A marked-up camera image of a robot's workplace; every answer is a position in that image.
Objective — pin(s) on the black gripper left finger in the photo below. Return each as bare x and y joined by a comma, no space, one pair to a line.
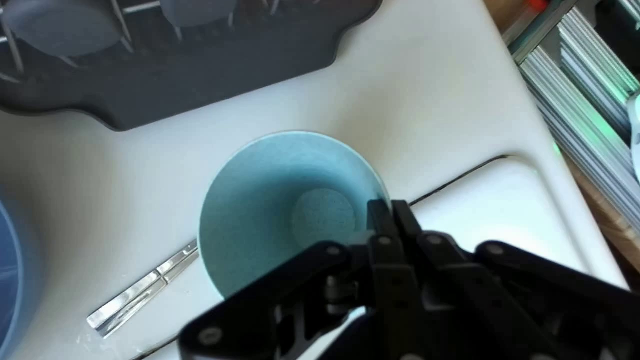
296,305

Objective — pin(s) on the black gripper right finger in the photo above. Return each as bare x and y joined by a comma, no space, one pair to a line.
528,306

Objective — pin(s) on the light grey-blue tall cup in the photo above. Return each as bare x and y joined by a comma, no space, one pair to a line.
278,196

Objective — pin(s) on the white kitchen sink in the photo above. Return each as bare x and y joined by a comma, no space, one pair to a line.
424,91

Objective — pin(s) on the black dish drying rack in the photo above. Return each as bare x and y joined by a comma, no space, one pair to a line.
131,62

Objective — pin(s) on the silver knife on counter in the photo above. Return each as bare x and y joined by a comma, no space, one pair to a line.
112,314

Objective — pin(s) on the blue bowl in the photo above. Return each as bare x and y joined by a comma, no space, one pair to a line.
20,276

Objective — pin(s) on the aluminium frame rails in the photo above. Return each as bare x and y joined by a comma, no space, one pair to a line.
586,97

